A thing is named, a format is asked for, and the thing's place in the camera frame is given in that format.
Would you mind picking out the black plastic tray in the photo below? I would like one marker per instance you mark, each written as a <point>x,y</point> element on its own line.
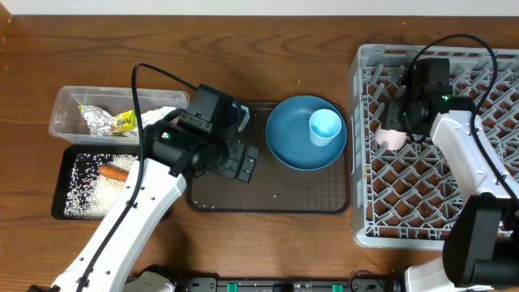
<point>68,158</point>

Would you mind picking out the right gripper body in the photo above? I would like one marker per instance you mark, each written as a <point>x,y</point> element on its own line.
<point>405,116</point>

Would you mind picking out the pink cup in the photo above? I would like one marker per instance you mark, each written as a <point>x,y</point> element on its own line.
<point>394,140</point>

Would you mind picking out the white tissue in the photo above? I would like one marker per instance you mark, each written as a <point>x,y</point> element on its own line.
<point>151,116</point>

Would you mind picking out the dark blue plate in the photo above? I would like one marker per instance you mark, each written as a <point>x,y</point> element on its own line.
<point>287,134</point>

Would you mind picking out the light blue cup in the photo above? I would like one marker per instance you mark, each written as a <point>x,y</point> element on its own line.
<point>324,126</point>

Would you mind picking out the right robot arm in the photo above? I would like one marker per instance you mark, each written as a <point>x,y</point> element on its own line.
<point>481,250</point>

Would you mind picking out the orange carrot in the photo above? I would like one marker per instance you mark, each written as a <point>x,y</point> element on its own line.
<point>113,173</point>

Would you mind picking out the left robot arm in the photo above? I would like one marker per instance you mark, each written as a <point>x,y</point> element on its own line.
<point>107,259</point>

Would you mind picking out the spilled white rice pile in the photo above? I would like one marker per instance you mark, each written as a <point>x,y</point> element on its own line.
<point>90,195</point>

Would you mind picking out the grey dishwasher rack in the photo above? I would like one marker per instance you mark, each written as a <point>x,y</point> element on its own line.
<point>409,198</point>

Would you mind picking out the foil and green wrapper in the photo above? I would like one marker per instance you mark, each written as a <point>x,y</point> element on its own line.
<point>101,123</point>

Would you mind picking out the clear plastic bin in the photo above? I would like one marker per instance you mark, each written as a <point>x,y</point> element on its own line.
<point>67,122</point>

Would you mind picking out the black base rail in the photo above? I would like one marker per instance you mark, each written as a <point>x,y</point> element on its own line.
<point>357,283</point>

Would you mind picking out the brown serving tray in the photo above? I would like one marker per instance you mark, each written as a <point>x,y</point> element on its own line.
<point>274,187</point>

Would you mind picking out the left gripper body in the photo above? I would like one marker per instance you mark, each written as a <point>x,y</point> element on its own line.
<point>220,143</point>

